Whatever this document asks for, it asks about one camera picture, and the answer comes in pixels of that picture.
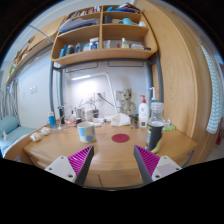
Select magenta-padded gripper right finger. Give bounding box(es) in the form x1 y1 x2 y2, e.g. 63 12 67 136
133 144 183 186

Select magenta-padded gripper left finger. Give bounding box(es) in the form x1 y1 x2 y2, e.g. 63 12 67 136
44 144 96 188

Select clear bottle with dark label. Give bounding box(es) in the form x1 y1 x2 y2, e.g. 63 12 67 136
145 101 165 154

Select cream mug with blue patches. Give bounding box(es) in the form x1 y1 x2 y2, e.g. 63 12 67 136
77 121 97 144

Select flat round red coaster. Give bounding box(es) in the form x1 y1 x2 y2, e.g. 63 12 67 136
111 133 131 144

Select small green packet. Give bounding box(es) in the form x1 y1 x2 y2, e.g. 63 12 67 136
162 123 177 132

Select small round white object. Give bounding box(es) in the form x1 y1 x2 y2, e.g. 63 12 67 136
39 126 52 136
29 132 43 143

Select white pump bottle red top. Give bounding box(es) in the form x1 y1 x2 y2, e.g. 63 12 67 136
138 94 150 128

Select small blue tube bottle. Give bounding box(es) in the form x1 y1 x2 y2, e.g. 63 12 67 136
48 111 58 129

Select slim black upright device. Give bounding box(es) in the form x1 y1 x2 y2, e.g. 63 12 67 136
58 105 66 125

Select brown tree creature figurine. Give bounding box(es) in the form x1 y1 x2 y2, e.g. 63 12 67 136
119 88 138 118

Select blue squeeze bottle with spout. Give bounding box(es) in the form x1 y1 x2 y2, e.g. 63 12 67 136
148 86 159 104

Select light blue pillow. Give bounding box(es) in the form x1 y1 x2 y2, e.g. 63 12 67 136
0 114 20 139

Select white desk lamp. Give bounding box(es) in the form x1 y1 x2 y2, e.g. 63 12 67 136
70 72 118 114

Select striped white green towel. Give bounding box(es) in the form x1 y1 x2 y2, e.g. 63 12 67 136
199 44 224 135

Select wooden shelf unit with items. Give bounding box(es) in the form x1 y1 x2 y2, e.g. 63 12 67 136
50 3 159 67

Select long wooden wall shelf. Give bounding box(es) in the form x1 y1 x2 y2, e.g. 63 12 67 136
4 14 68 86

